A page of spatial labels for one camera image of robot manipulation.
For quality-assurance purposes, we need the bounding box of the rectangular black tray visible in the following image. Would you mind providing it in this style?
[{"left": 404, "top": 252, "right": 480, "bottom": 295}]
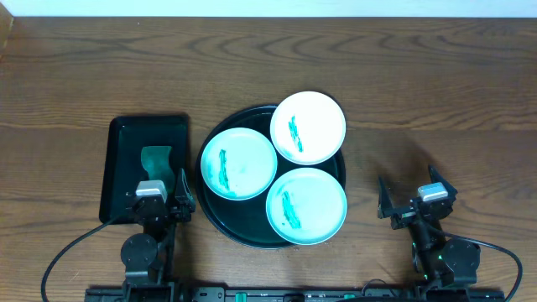
[{"left": 99, "top": 114, "right": 189, "bottom": 224}]

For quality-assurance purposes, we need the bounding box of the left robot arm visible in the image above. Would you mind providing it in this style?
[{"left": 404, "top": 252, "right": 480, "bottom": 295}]
[{"left": 121, "top": 168, "right": 196, "bottom": 301}]

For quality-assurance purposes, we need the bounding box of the round black tray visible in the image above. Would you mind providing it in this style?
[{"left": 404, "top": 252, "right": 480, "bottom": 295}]
[{"left": 196, "top": 105, "right": 346, "bottom": 249}]

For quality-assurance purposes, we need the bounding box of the white plate green smear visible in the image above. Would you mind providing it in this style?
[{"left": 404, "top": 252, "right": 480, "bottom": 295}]
[{"left": 269, "top": 91, "right": 347, "bottom": 165}]

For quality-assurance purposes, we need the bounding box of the green scouring sponge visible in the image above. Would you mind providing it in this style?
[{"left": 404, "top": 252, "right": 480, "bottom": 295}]
[{"left": 141, "top": 146, "right": 175, "bottom": 194}]

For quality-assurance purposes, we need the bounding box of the pale green plate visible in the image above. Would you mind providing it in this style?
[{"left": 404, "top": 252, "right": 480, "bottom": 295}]
[
  {"left": 265, "top": 168, "right": 347, "bottom": 245},
  {"left": 200, "top": 128, "right": 278, "bottom": 200}
]

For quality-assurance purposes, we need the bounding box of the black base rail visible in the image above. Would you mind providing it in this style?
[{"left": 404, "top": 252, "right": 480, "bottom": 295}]
[{"left": 84, "top": 287, "right": 505, "bottom": 302}]

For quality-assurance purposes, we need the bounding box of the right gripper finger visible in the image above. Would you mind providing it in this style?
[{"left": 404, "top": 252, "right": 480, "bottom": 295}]
[
  {"left": 378, "top": 177, "right": 393, "bottom": 214},
  {"left": 428, "top": 164, "right": 458, "bottom": 196}
]

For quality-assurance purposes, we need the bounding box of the left black cable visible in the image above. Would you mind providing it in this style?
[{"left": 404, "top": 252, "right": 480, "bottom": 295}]
[{"left": 40, "top": 213, "right": 135, "bottom": 302}]

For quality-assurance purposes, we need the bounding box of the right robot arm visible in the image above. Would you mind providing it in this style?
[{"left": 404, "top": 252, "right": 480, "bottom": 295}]
[{"left": 378, "top": 166, "right": 481, "bottom": 301}]

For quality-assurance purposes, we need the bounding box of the pale green plate front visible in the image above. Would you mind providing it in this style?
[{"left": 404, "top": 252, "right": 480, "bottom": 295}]
[{"left": 265, "top": 168, "right": 347, "bottom": 245}]

